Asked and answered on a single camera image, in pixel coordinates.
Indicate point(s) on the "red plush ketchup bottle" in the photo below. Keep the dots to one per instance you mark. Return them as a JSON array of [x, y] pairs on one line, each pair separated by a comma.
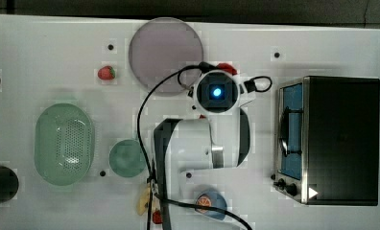
[[227, 68]]

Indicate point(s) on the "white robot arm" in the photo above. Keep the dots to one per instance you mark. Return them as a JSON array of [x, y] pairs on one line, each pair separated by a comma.
[[220, 138]]

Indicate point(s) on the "green oval strainer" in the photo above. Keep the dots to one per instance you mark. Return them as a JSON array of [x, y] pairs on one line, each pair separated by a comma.
[[64, 144]]

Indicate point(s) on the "grey round plate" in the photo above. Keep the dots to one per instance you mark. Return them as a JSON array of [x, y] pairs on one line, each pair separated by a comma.
[[161, 47]]

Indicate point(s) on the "green metal mug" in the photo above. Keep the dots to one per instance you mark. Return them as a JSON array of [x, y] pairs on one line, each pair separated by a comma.
[[126, 158]]

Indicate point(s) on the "toy orange slice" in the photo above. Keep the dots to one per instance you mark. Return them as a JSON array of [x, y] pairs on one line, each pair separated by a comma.
[[204, 200]]

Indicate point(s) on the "blue bowl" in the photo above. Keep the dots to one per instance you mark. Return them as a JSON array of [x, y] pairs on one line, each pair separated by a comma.
[[218, 201]]

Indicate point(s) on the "toy strawberry near plate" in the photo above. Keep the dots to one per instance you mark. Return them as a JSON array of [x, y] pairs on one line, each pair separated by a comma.
[[106, 73]]

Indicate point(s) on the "toy peeled banana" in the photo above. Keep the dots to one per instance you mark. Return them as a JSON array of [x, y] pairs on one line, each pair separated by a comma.
[[143, 202]]

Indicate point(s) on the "toy strawberry near banana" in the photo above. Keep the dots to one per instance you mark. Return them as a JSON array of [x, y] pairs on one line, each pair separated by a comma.
[[156, 217]]

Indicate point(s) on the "black toaster oven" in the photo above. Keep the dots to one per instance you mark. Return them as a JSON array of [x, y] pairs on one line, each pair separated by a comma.
[[327, 140]]

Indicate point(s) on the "black utensil holder cup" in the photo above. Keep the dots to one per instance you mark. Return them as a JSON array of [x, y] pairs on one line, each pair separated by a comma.
[[9, 184]]

